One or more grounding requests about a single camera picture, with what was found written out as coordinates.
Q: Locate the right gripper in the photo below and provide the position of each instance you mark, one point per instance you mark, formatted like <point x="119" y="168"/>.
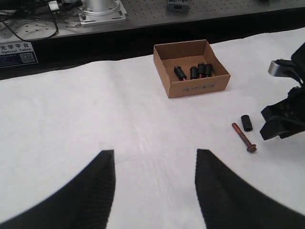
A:
<point x="297" y="71"/>

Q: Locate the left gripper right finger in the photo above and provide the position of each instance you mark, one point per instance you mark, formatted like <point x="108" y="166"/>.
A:
<point x="226" y="198"/>

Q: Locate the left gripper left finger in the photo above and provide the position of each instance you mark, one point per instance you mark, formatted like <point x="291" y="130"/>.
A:
<point x="85" y="198"/>

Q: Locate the brown cardboard box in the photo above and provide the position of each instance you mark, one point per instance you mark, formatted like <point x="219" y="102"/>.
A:
<point x="190" y="83"/>

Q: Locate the black cylindrical sleeve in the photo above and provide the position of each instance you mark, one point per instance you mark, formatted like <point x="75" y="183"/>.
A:
<point x="246" y="123"/>

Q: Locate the copper flange bolt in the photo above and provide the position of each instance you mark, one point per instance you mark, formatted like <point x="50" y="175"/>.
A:
<point x="243" y="137"/>

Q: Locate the metal bench with holes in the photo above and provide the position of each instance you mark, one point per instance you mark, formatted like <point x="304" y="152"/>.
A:
<point x="214" y="16"/>

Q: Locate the grey finned device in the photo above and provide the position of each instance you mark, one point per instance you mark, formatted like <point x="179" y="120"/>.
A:
<point x="178" y="4"/>

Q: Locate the blue white bench label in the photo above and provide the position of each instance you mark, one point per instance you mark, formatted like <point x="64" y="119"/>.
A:
<point x="17" y="55"/>

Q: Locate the silver-white machine base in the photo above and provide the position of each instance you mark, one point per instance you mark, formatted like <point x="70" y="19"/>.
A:
<point x="102" y="12"/>

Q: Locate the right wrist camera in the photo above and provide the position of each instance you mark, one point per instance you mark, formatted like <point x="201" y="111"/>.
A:
<point x="275" y="68"/>

